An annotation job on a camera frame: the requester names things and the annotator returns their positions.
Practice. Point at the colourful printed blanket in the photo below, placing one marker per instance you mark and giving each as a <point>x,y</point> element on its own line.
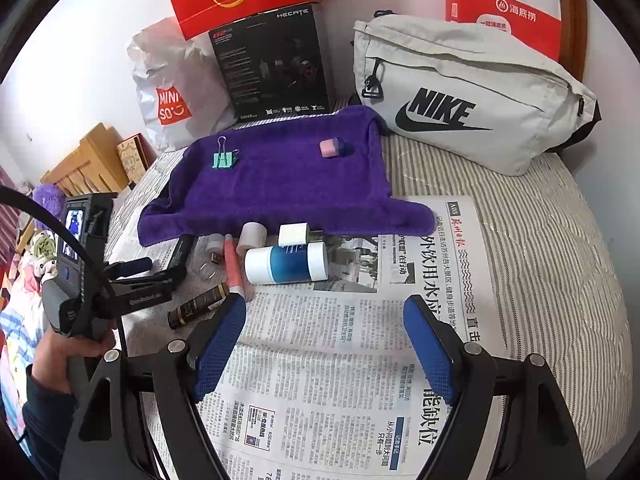
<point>20,320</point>

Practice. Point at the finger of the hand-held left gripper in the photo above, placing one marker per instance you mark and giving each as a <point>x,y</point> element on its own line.
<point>165,277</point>
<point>131,267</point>

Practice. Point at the person's left hand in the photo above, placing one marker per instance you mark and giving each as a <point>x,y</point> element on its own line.
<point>52,360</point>

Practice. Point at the newspaper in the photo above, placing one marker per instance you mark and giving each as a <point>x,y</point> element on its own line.
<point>350,360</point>

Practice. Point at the purple fluffy toy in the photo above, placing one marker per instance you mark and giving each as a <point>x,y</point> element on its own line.
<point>47,197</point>

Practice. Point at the red and white paper bag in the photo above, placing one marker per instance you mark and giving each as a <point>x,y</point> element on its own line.
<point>505,15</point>

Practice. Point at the black and gold tube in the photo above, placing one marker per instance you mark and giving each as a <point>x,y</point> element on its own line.
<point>197,305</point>

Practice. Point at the small white usb adapter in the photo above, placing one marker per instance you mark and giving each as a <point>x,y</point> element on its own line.
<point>216,246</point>

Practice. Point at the small white roll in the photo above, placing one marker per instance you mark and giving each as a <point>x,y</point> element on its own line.
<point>247,239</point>

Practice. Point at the grey waist bag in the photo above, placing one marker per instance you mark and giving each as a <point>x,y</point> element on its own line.
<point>450,90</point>

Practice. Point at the white plastic shopping bag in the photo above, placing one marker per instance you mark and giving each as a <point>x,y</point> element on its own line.
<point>172,85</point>

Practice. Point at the brown patterned box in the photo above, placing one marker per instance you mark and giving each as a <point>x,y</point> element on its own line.
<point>132,157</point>

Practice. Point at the wooden post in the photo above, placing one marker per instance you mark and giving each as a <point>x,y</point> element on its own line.
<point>571,10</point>

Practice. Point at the pink and blue eraser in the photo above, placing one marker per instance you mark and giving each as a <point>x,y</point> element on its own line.
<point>334,147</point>

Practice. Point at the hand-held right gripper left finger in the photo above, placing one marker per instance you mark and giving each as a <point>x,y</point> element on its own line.
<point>220,345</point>

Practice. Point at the white plush toy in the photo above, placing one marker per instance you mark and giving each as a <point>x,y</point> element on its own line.
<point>42,255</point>

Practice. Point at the black headset box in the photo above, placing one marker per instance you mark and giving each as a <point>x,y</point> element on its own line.
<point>272,62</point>

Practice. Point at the white charger plug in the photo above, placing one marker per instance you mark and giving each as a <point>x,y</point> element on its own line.
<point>294,234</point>

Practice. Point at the pink lip balm tube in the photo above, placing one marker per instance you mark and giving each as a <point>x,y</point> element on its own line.
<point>234,267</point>

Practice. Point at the blue and white bottle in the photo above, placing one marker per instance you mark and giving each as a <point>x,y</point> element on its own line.
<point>285,265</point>

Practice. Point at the green binder clip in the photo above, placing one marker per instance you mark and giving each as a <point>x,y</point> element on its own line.
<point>223,158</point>

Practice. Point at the purple towel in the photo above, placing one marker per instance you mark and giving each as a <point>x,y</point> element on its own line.
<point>280,180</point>

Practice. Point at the red striped cloth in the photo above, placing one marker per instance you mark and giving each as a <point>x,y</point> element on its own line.
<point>7,210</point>

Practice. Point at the person's left forearm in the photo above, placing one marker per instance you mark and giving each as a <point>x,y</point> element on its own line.
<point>47,425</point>

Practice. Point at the wooden headboard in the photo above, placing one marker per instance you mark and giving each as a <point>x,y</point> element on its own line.
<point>87,165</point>

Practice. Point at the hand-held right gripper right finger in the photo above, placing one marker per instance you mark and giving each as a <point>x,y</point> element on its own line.
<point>431,352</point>

